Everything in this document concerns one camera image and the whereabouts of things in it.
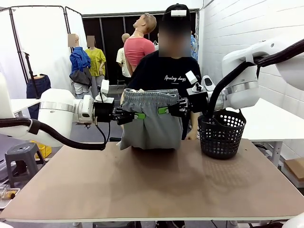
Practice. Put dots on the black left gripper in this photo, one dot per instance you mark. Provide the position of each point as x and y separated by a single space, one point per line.
103 112

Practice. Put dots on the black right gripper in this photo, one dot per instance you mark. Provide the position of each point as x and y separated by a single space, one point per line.
197 102

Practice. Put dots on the grey shorts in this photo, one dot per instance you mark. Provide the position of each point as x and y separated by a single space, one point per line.
152 133

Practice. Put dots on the black perforated plastic basket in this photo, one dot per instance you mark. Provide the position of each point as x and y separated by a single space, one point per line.
221 142

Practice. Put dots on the person's left forearm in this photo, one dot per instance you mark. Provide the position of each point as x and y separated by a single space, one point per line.
194 122

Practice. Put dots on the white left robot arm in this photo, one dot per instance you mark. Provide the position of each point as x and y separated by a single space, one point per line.
57 111

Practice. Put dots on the person's right hand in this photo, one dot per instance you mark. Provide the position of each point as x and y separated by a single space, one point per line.
119 143

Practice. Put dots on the person's left hand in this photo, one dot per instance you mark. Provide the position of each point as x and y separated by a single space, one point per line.
192 135

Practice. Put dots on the small black box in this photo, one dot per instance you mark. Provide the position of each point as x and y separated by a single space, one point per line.
115 139

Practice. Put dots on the person in black t-shirt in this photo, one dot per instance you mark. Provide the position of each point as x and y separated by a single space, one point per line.
166 69

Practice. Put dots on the mannequin in cream shirt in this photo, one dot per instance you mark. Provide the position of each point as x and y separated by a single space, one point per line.
122 59

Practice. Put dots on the mannequin in floral shirt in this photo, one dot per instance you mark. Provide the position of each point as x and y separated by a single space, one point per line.
194 47

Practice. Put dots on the mannequin in yellow shirt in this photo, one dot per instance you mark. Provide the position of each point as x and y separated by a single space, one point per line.
96 61

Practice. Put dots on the mannequin in pink shirt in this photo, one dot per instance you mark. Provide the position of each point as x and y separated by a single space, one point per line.
137 50

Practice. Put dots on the mannequin in blue shirt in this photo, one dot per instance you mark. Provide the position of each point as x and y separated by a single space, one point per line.
79 59

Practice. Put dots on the yellow plastic crate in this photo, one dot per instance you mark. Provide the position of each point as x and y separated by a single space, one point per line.
46 152

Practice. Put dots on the mannequin in blue jeans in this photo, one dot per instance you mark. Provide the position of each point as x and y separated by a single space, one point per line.
44 83

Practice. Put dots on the white side table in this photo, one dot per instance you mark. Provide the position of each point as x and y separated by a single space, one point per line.
273 123

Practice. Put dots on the black baseball cap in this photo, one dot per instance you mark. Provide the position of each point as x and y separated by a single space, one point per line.
177 8

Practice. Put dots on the narrow white backdrop screen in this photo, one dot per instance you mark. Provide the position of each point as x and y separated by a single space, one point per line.
74 26

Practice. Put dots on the white table with jeans mannequin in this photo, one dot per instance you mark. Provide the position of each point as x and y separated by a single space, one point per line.
23 104

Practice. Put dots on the black light stand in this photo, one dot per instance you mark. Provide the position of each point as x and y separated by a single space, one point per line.
30 71

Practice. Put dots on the grey plastic stool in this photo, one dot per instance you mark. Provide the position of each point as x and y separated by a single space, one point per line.
21 149

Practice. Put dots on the black shoe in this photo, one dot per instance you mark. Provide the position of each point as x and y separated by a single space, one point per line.
178 224

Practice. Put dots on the wide white backdrop screen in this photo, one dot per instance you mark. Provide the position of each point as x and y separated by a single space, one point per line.
38 31

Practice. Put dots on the brown cardboard box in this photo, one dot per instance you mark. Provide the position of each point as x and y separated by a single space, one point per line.
295 168

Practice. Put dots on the white tray with snacks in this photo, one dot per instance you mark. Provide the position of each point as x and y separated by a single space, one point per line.
7 202

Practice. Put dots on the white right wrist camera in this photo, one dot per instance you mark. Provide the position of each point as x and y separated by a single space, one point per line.
190 77

